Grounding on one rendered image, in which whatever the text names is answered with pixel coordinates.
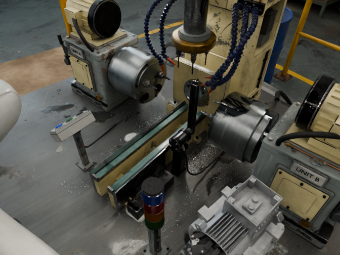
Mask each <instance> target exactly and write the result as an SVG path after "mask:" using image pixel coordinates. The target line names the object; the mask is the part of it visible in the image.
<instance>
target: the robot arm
mask: <svg viewBox="0 0 340 255"><path fill-rule="evenodd" d="M21 107H22V104H21V100H20V97H19V95H18V93H17V92H16V90H15V89H14V88H13V87H12V86H11V85H10V84H8V83H7V82H5V81H4V80H2V79H0V142H1V141H2V140H3V139H4V138H5V137H6V136H7V134H8V133H9V131H10V130H11V129H12V128H13V127H14V125H15V124H16V123H17V121H18V118H19V115H20V112H21ZM205 237H207V235H206V234H204V233H202V232H200V233H197V234H192V235H191V241H192V247H191V250H190V252H189V253H188V254H187V255H221V254H222V252H223V250H222V249H221V247H220V246H219V247H218V248H217V249H216V250H214V249H213V247H214V246H215V245H216V242H215V241H214V240H213V239H211V240H210V241H209V242H208V243H204V244H198V243H199V241H200V240H202V239H204V238H205ZM0 255H59V254H58V253H57V252H56V251H54V250H53V249H52V248H51V247H50V246H48V245H47V244H46V243H45V242H43V241H42V240H41V239H40V238H38V237H37V236H36V235H34V234H33V233H32V232H30V231H29V230H28V229H26V228H25V227H24V226H22V225H21V224H20V223H18V222H17V221H16V220H14V219H13V218H12V217H10V216H9V215H8V214H7V213H5V212H4V211H3V210H2V209H1V208H0Z"/></svg>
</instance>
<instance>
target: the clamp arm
mask: <svg viewBox="0 0 340 255"><path fill-rule="evenodd" d="M199 85H200V84H198V83H196V82H194V81H193V82H192V83H190V97H189V110H188V123H187V130H189V129H190V130H189V131H191V133H190V134H191V135H193V134H194V133H195V124H196V114H197V105H198V95H199Z"/></svg>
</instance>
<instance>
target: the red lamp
mask: <svg viewBox="0 0 340 255"><path fill-rule="evenodd" d="M143 207H144V210H145V212H147V213H148V214H151V215H156V214H158V213H160V212H161V211H162V210H163V208H164V200H163V202H162V203H161V204H159V205H157V206H149V205H147V204H146V203H145V202H144V201H143Z"/></svg>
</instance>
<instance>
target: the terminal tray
mask: <svg viewBox="0 0 340 255"><path fill-rule="evenodd" d="M252 179H254V181H252ZM276 196H278V197H279V199H276V198H275V197H276ZM230 198H232V199H233V201H230ZM282 200H283V197H281V196H280V195H279V194H277V193H276V192H275V191H273V190H272V189H270V188H269V187H268V186H266V185H265V184H264V183H262V182H261V181H260V180H258V179H257V178H256V177H254V176H253V175H251V176H250V177H249V178H248V179H247V180H246V181H245V182H244V183H243V184H241V185H240V186H239V187H238V188H237V189H236V190H235V191H234V192H233V193H232V194H230V195H229V196H228V197H227V198H226V199H225V201H224V205H223V209H222V213H225V212H226V211H227V213H226V214H228V213H229V216H231V215H232V218H234V217H235V221H236V220H238V221H237V223H239V222H241V223H240V226H242V225H243V227H242V228H243V229H244V228H246V229H245V231H246V232H247V231H249V232H248V235H249V237H250V238H254V237H255V235H257V233H258V232H259V231H260V230H261V229H262V228H263V226H265V224H266V223H268V221H269V220H270V219H271V218H272V217H273V215H274V213H276V212H277V210H278V208H279V205H280V203H281V201H282ZM254 219H257V220H258V221H257V222H255V221H254Z"/></svg>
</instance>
